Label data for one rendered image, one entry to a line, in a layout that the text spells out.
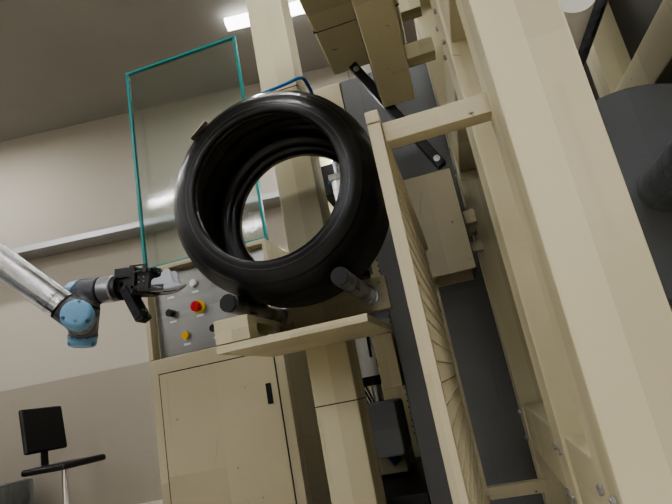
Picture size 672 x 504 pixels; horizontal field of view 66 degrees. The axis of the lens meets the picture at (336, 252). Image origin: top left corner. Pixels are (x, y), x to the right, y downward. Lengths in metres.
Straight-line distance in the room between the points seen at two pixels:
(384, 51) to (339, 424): 1.04
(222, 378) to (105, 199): 4.49
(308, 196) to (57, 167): 5.31
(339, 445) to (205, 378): 0.70
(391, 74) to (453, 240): 0.50
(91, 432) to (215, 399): 3.96
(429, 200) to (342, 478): 0.81
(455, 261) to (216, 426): 1.09
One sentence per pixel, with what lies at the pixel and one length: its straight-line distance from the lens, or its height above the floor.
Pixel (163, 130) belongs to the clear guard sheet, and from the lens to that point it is 2.45.
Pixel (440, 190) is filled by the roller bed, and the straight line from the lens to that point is 1.51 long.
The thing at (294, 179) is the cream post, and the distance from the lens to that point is 1.69.
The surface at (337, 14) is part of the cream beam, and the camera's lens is 1.57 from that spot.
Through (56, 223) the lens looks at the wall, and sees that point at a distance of 6.51.
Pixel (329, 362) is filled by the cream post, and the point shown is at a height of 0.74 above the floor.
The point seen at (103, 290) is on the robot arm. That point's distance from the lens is 1.55.
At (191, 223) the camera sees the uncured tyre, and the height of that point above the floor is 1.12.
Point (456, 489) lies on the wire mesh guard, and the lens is 0.64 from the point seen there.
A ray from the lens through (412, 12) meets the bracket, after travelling 1.72.
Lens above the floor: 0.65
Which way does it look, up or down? 15 degrees up
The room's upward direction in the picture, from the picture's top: 11 degrees counter-clockwise
